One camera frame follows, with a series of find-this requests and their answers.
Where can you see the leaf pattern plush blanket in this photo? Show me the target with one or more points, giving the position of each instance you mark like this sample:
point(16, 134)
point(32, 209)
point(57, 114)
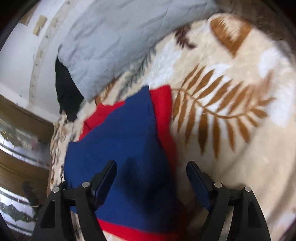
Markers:
point(233, 112)

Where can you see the black garment pile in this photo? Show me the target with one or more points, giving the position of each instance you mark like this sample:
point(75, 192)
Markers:
point(68, 95)

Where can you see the stained glass wooden door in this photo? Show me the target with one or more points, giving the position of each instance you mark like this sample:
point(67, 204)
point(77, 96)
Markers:
point(25, 161)

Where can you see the red and blue sweater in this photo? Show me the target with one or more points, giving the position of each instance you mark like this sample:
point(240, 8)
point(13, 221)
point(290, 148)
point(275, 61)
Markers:
point(142, 202)

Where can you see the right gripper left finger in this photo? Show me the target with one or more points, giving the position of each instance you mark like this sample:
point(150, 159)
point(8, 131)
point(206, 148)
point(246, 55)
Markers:
point(55, 222)

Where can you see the beige wall switch plate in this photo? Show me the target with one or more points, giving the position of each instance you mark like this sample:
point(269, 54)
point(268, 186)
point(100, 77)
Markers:
point(39, 25)

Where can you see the grey quilted pillow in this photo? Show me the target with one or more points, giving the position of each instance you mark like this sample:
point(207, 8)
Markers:
point(110, 36)

